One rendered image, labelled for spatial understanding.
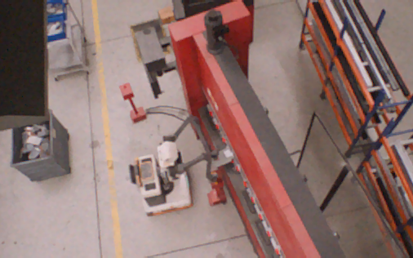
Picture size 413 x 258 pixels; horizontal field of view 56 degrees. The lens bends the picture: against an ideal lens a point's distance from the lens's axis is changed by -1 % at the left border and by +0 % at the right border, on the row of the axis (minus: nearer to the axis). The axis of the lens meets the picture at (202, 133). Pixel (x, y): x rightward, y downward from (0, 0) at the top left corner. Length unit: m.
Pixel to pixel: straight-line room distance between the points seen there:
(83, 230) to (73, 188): 0.70
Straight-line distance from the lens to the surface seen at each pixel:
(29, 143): 6.19
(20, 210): 6.52
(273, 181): 3.35
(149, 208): 5.51
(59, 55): 7.27
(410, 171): 4.61
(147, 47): 4.67
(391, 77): 5.19
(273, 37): 7.22
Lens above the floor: 5.42
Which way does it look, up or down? 62 degrees down
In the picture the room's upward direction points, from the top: 11 degrees counter-clockwise
